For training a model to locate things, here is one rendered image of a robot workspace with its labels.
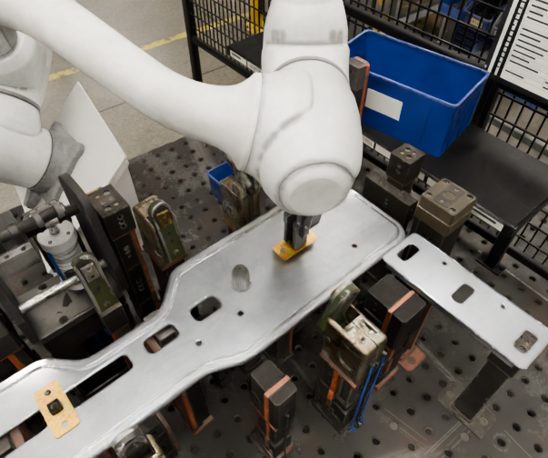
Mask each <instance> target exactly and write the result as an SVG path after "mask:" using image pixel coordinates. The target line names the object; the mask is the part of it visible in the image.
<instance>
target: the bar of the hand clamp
mask: <svg viewBox="0 0 548 458"><path fill-rule="evenodd" d="M232 164H233V169H234V178H235V181H236V182H237V183H238V184H239V185H241V186H242V188H243V190H244V198H245V197H247V193H246V188H245V182H244V174H246V173H245V172H243V171H240V170H237V168H236V166H235V164H234V162H233V161H232ZM247 176H248V178H249V179H250V180H252V182H253V185H252V186H251V187H250V188H252V189H253V190H254V191H258V183H257V180H256V179H255V178H253V177H252V176H251V175H249V174H247Z"/></svg>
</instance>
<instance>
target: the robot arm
mask: <svg viewBox="0 0 548 458"><path fill-rule="evenodd" d="M347 40H348V26H347V20H346V15H345V11H344V3H343V0H272V2H271V4H270V7H269V10H268V13H267V17H266V21H265V25H264V43H263V51H262V73H254V74H253V75H252V76H250V77H249V78H248V79H246V80H245V81H243V82H242V83H240V84H237V85H229V86H221V85H208V84H204V83H201V82H197V81H195V80H192V79H189V78H187V77H184V76H182V75H180V74H178V73H176V72H174V71H172V70H171V69H169V68H167V67H166V66H164V65H162V64H161V63H159V62H158V61H156V60H155V59H153V57H152V56H150V55H149V54H147V53H146V52H144V51H143V50H142V49H140V48H139V47H138V46H136V45H135V44H133V43H132V42H130V41H129V40H128V39H126V38H125V37H124V36H122V35H120V34H119V33H118V32H116V31H115V30H114V29H113V28H112V27H111V26H109V25H107V24H106V23H105V22H103V21H102V20H101V19H99V18H98V17H97V16H95V15H93V14H92V13H91V12H89V11H88V10H87V9H85V8H84V7H82V6H81V5H79V4H78V3H77V2H76V1H75V0H0V183H4V184H11V185H18V186H23V187H26V188H27V189H26V193H25V199H24V206H27V208H29V209H34V208H35V207H36V205H37V204H38V203H39V201H40V200H41V199H42V197H43V198H44V200H45V202H48V201H51V200H53V199H58V200H60V197H61V194H62V192H63V191H64V190H63V188H62V186H61V185H60V182H59V179H58V175H60V174H64V173H66V172H68V173H69V174H70V175H71V174H72V172H73V171H74V169H75V166H76V164H77V162H78V160H79V159H80V157H81V156H82V155H83V153H84V151H85V146H84V145H83V144H81V143H78V142H76V140H75V139H74V138H73V137H72V136H71V135H70V134H69V133H67V132H66V130H65V129H64V128H63V126H62V124H61V123H59V122H57V121H54V122H53V123H52V124H51V127H50V129H49V130H48V129H44V128H43V127H42V125H41V118H40V109H41V106H42V103H43V101H44V98H45V92H46V88H47V84H48V80H49V75H50V70H51V63H52V55H53V52H55V53H56V54H58V55H59V56H61V57H62V58H64V59H65V61H67V62H68V63H70V64H71V65H73V66H74V67H76V68H77V69H79V70H80V71H81V72H83V73H84V74H86V75H88V76H89V77H90V78H92V79H93V80H95V81H96V82H97V83H98V84H100V85H101V86H103V87H104V88H105V89H107V90H108V91H110V92H111V93H112V94H114V95H116V96H117V97H119V98H120V99H121V100H123V101H124V102H126V103H127V104H129V105H131V106H132V107H133V108H134V109H135V110H137V111H138V112H140V113H142V114H143V115H145V116H147V117H149V118H150V119H152V120H154V121H155V122H157V123H158V124H161V125H163V126H165V127H167V128H169V129H171V130H173V131H176V132H177V133H179V134H183V135H186V136H188V137H191V138H193V139H195V140H198V141H201V142H204V143H206V144H210V145H212V146H215V147H217V148H219V149H221V150H222V151H224V152H225V153H226V154H227V155H228V156H229V157H230V158H231V159H232V161H233V162H234V164H235V166H236V168H237V170H240V171H243V172H245V173H247V174H249V175H251V176H252V177H253V178H255V179H256V180H257V181H258V182H259V183H260V184H261V186H262V187H263V189H264V191H265V193H266V194H267V195H268V196H269V197H270V199H271V200H272V201H273V202H274V203H275V204H277V205H278V206H279V207H280V208H281V209H282V211H283V213H284V241H286V242H288V241H289V239H290V238H291V237H293V249H295V250H296V249H298V248H299V247H301V246H302V245H304V244H306V243H307V235H308V234H309V230H310V229H311V228H313V227H314V226H316V225H317V224H319V223H320V220H321V217H322V214H324V213H326V212H329V211H330V210H332V209H334V208H335V207H336V206H337V205H339V204H340V203H341V202H342V201H343V200H344V199H345V198H346V196H347V195H348V194H349V192H350V190H351V189H352V187H353V185H354V181H355V178H356V177H357V176H358V174H359V172H360V170H361V165H362V157H363V137H362V127H361V120H360V115H359V111H358V107H357V104H356V101H355V98H354V95H353V93H352V91H351V89H350V84H349V54H350V49H349V47H348V45H347Z"/></svg>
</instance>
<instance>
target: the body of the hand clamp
mask: <svg viewBox="0 0 548 458"><path fill-rule="evenodd" d="M234 182H235V178H234V174H231V175H229V176H227V177H226V178H225V179H223V180H221V181H219V183H220V190H221V198H222V206H223V213H224V219H223V221H224V222H225V223H226V224H227V225H228V233H229V234H231V233H233V232H234V231H236V230H238V229H239V228H241V227H242V226H244V225H246V224H248V223H250V222H251V221H253V220H254V219H255V218H257V217H258V216H260V215H261V208H260V188H259V187H258V191H254V190H253V189H252V188H248V189H246V193H247V197H245V198H242V199H241V198H239V197H238V196H237V195H236V194H235V193H234V192H233V191H232V187H231V184H232V183H234Z"/></svg>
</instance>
